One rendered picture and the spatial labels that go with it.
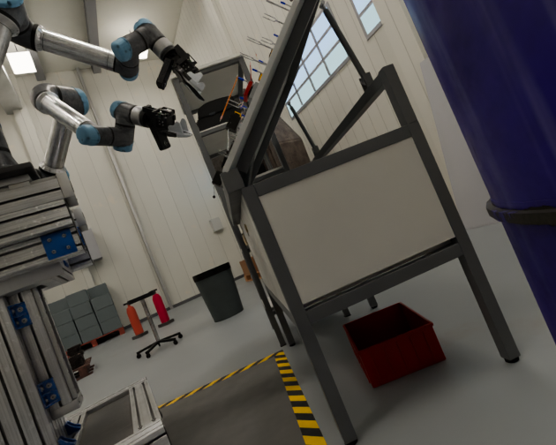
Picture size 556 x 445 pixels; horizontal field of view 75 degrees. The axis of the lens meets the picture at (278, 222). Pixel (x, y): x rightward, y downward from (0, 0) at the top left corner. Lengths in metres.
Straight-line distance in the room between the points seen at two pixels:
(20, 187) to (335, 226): 1.03
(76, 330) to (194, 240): 3.57
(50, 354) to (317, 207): 1.11
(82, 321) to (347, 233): 8.19
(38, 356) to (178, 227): 8.80
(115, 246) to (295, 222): 9.15
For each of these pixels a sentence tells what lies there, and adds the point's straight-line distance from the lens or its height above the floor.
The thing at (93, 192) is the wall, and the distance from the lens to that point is 10.39.
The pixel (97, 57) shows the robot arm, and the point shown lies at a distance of 1.68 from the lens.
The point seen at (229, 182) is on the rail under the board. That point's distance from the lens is 1.07.
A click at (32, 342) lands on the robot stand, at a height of 0.62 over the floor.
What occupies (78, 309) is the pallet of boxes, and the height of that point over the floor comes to 0.87.
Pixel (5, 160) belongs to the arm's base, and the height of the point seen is 1.21.
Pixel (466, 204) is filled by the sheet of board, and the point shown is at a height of 0.24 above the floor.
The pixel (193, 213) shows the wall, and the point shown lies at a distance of 10.42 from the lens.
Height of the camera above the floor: 0.62
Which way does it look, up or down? 2 degrees up
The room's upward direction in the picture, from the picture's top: 22 degrees counter-clockwise
